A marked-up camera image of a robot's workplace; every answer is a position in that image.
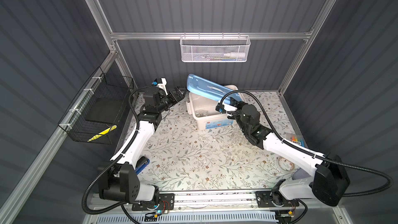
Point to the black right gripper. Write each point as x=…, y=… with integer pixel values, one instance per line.
x=238, y=104

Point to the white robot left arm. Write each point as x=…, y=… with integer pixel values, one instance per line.
x=119, y=181

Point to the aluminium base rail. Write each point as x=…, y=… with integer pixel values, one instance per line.
x=220, y=200

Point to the round tape roll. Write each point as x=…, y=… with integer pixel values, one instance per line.
x=285, y=165

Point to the black wire mesh basket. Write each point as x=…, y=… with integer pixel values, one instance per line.
x=100, y=112

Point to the blue plastic box lid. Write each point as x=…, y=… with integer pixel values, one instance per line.
x=206, y=88

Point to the grey oval sponge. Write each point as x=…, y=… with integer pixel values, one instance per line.
x=299, y=174

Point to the white wire mesh basket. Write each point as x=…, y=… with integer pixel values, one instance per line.
x=210, y=49

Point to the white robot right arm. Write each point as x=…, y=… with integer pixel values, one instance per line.
x=325, y=181

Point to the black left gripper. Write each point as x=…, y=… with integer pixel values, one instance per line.
x=175, y=93

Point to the white bottle in basket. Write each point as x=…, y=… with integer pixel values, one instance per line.
x=235, y=55

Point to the coloured marker set box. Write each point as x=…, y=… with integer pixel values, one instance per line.
x=297, y=139

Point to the white plastic storage box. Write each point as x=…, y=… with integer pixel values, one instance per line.
x=204, y=112

